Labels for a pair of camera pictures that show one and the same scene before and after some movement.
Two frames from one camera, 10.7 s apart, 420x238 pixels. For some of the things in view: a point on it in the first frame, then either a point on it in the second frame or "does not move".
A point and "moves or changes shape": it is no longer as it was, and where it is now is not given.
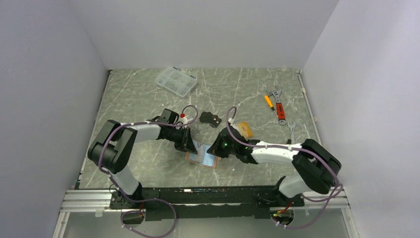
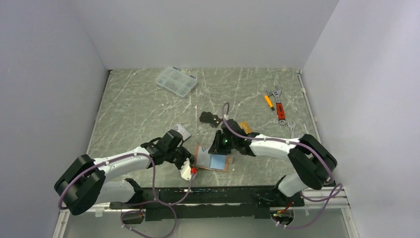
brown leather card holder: x=217 y=158 moves or changes shape
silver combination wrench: x=291 y=127 does not move
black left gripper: x=186 y=143 → x=187 y=154
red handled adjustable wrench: x=280 y=106 does not move
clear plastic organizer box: x=176 y=82 does not move
